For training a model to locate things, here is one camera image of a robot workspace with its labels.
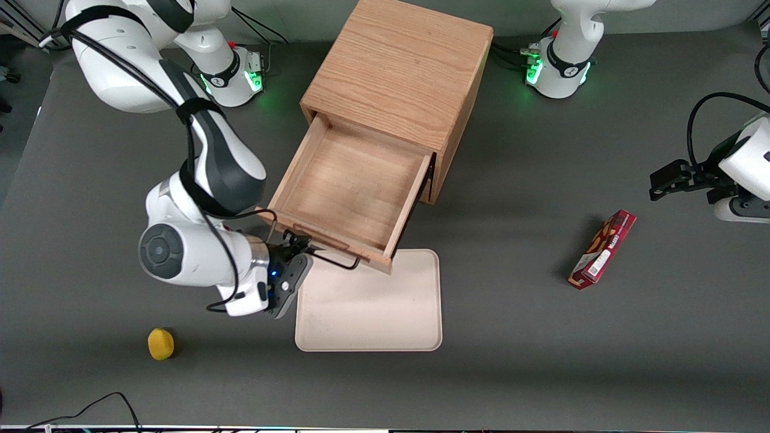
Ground black cable along right arm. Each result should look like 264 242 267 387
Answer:
39 6 280 314

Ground black cable on table edge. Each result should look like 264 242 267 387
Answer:
23 392 143 433

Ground beige rectangular plastic tray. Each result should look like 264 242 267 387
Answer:
294 248 443 353

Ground black cables at left base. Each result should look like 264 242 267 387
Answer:
491 37 543 72

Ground red snack box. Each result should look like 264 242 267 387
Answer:
568 209 638 291

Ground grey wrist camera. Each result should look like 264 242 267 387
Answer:
268 253 315 320
713 195 770 225

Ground wooden drawer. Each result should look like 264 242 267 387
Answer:
257 113 436 275

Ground wooden drawer cabinet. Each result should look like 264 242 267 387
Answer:
300 0 495 206

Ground yellow lemon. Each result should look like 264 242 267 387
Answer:
147 328 176 361

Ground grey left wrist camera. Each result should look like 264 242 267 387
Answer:
713 195 770 225

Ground black cable at picture corner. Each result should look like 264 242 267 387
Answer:
753 41 770 95

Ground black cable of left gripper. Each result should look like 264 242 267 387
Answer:
687 91 770 170

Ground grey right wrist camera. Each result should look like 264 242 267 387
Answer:
268 253 315 320

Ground black cable at right base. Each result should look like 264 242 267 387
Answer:
230 5 290 46

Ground black metal drawer handle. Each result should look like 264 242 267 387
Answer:
271 209 362 271

